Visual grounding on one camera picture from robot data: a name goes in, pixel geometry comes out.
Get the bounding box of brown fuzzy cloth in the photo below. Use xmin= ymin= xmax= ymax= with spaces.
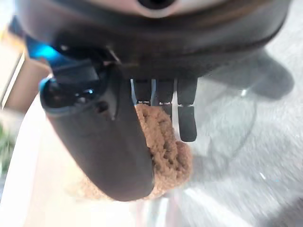
xmin=67 ymin=104 xmax=193 ymax=201

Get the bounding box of round glass table top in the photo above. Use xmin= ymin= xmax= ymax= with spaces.
xmin=132 ymin=70 xmax=258 ymax=227

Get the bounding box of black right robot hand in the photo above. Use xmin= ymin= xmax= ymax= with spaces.
xmin=14 ymin=0 xmax=292 ymax=202

